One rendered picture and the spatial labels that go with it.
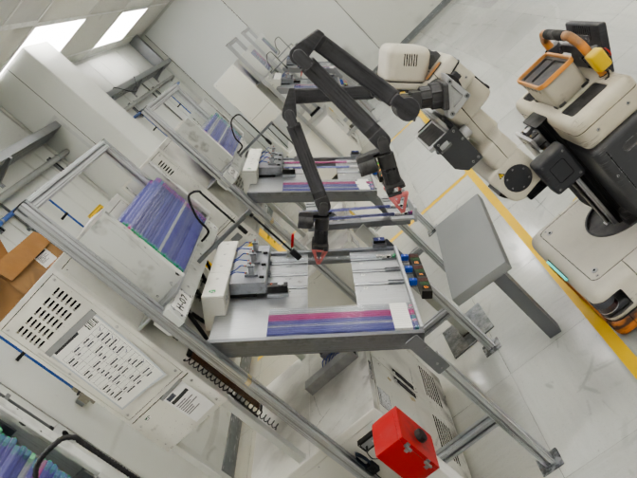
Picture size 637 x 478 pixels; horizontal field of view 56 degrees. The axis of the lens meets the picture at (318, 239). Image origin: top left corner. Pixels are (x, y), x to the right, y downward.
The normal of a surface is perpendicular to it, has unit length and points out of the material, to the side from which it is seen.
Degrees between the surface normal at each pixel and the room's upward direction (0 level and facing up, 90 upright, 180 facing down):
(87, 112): 90
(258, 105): 90
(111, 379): 92
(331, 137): 90
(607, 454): 0
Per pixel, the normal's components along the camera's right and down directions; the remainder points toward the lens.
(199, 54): 0.02, 0.39
